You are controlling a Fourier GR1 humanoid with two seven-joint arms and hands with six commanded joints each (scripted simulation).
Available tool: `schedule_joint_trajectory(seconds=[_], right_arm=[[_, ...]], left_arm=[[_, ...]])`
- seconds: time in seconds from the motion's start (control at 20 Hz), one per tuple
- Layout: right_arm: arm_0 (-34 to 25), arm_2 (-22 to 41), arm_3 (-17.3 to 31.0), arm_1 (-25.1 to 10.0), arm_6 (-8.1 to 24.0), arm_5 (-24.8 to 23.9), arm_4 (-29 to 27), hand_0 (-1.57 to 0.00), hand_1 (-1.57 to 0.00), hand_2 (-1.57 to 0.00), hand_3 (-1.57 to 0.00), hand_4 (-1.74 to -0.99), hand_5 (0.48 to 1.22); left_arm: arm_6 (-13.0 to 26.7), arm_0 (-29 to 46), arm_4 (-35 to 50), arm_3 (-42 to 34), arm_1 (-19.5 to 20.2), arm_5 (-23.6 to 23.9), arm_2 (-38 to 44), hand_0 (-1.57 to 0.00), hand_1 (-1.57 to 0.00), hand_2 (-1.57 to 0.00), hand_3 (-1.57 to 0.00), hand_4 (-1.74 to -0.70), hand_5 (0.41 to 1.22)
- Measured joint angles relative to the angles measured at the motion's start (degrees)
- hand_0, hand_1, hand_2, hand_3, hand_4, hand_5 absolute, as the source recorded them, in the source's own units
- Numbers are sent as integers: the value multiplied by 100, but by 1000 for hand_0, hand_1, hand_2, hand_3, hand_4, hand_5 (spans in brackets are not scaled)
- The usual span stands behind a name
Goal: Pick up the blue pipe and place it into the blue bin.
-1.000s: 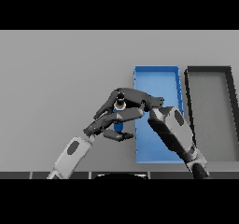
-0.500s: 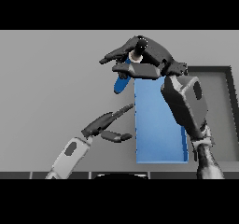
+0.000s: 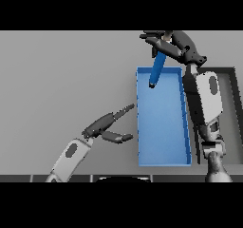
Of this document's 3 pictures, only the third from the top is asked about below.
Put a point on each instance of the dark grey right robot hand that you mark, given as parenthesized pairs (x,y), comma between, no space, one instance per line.
(177,49)

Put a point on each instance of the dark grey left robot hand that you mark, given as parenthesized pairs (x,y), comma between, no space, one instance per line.
(102,124)

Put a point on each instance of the blue bin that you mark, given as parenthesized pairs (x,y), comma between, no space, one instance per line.
(163,121)

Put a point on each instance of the blue pipe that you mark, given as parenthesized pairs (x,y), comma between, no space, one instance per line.
(157,67)

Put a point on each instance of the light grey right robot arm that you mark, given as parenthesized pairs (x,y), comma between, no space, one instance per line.
(202,111)

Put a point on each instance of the dark strip with pale lines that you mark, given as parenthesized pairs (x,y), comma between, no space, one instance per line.
(126,178)

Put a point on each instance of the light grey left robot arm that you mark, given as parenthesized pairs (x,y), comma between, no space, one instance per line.
(70,157)

